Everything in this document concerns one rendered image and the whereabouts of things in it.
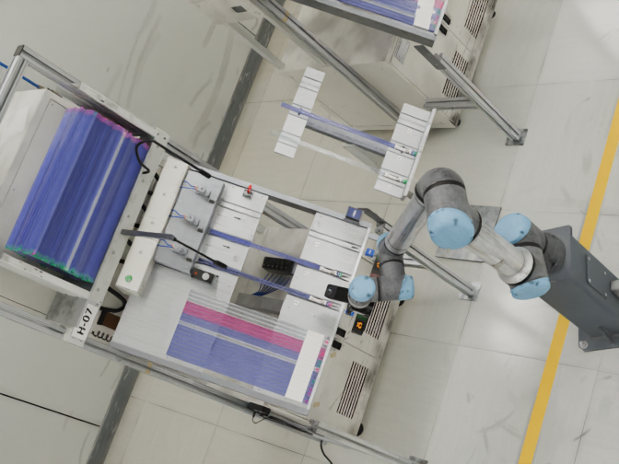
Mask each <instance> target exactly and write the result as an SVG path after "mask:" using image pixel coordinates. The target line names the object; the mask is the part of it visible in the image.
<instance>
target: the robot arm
mask: <svg viewBox="0 0 619 464"><path fill-rule="evenodd" d="M425 224H426V226H427V231H428V233H429V236H430V238H431V240H432V241H433V242H434V243H435V244H436V245H437V246H439V247H441V248H443V249H446V248H450V249H460V248H463V247H465V248H466V249H467V250H469V251H470V252H471V253H472V254H474V255H475V256H477V257H478V258H480V259H481V260H482V261H484V262H486V263H487V264H488V265H490V266H491V267H493V268H494V269H496V270H497V274H498V276H499V278H500V279H501V280H502V281H503V282H505V283H506V284H508V286H509V288H510V293H511V295H512V297H513V298H515V299H518V300H528V299H533V298H536V297H539V296H542V295H544V294H545V293H546V292H547V291H548V290H549V289H550V281H549V280H550V277H549V276H550V275H552V274H553V273H555V272H556V271H557V270H558V269H559V268H560V267H561V265H562V263H563V261H564V259H565V255H566V250H565V246H564V244H563V242H562V241H561V240H560V239H559V238H558V237H557V236H556V235H554V234H552V233H548V232H544V231H542V230H541V229H540V228H539V227H538V226H536V225H535V224H534V223H533V222H532V221H531V220H530V218H529V217H527V216H525V215H523V214H520V213H512V214H508V215H505V216H504V217H502V218H501V219H500V220H499V221H498V223H497V224H496V226H495V228H494V230H493V229H491V228H490V227H489V226H487V225H486V224H485V223H483V219H482V217H481V215H480V214H479V212H478V211H476V210H475V209H474V208H472V207H471V206H470V205H469V203H468V198H467V193H466V188H465V184H464V182H463V179H462V178H461V176H460V175H459V174H458V173H457V172H455V171H454V170H452V169H450V168H432V169H430V170H429V171H427V172H426V173H425V174H424V175H423V176H422V177H421V178H420V180H419V181H418V182H417V183H416V185H415V194H414V195H413V197H412V198H411V200H410V201H409V203H408V204H407V205H406V207H405V208H404V210H403V212H402V213H401V215H400V216H399V218H398V219H397V221H396V223H395V224H394V226H393V227H392V229H391V231H390V232H387V233H384V234H382V235H381V236H379V237H378V239H377V252H378V255H379V263H380V277H368V276H366V275H359V276H357V277H356V278H354V279H353V281H352V282H351V283H350V285H349V288H346V287H342V286H339V285H334V284H328V285H327V287H326V290H325V293H324V296H325V297H327V298H328V299H331V300H335V301H339V302H343V303H346V304H347V307H346V315H348V316H350V315H351V313H352V312H355V313H358V314H361V315H363V317H366V318H370V315H371V312H372V309H373V307H374V304H375V302H383V301H401V300H408V299H412V298H413V297H414V294H415V285H414V279H413V276H412V275H407V274H405V270H404V264H403V255H404V253H405V252H406V251H407V250H408V248H409V247H410V246H411V244H412V243H413V241H414V240H415V238H416V237H417V235H418V234H419V232H420V231H421V230H422V228H423V227H424V225H425ZM369 311H370V313H369ZM365 315H366V316H365ZM368 316H369V317H368Z"/></svg>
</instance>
